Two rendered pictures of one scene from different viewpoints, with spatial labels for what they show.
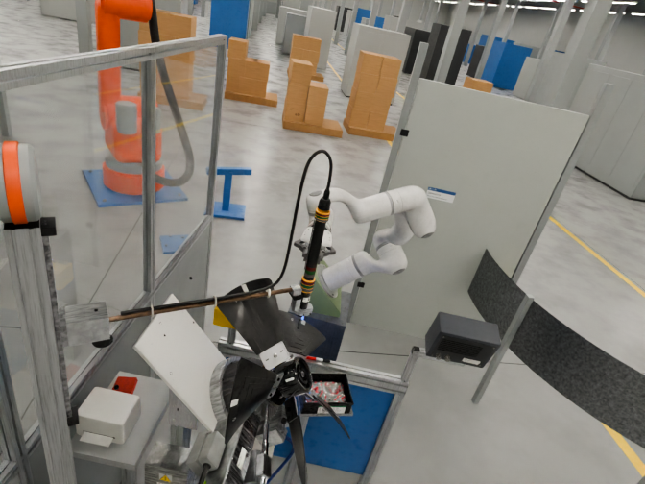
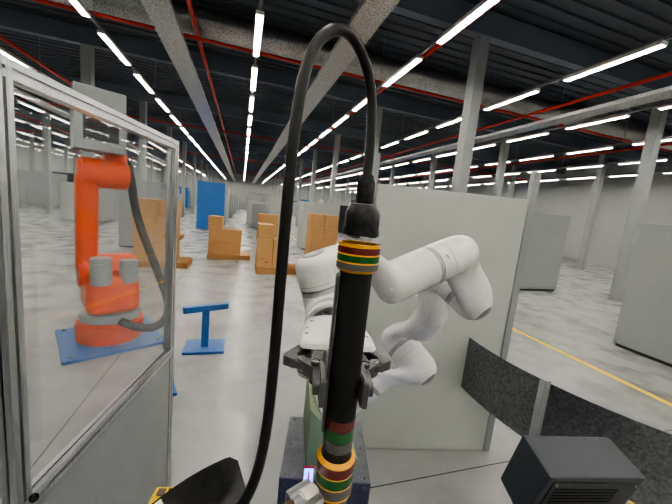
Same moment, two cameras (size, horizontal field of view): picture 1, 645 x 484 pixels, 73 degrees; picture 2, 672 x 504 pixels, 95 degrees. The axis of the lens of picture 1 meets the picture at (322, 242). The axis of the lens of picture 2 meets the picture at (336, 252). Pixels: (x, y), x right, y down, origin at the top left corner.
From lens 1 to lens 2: 0.97 m
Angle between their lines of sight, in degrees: 21
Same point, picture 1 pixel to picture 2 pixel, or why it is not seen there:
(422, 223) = (478, 293)
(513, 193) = not seen: hidden behind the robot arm
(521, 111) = (472, 203)
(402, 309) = (400, 420)
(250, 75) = (226, 239)
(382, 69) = (326, 223)
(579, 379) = (650, 478)
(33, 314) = not seen: outside the picture
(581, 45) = (459, 188)
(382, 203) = (426, 261)
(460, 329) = (573, 464)
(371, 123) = not seen: hidden behind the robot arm
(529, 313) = (550, 400)
